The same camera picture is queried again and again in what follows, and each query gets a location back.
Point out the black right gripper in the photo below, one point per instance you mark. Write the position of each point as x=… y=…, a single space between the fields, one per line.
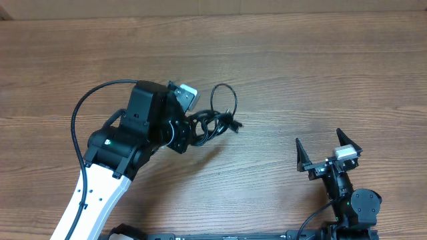
x=317 y=168

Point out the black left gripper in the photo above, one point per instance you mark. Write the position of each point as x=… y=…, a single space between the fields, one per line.
x=185 y=128

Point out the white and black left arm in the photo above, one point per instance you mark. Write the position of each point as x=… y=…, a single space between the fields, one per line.
x=154 y=118

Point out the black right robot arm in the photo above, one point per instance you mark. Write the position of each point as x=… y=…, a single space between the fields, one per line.
x=355 y=210

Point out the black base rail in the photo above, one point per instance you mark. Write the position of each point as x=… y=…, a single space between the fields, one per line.
x=124 y=231

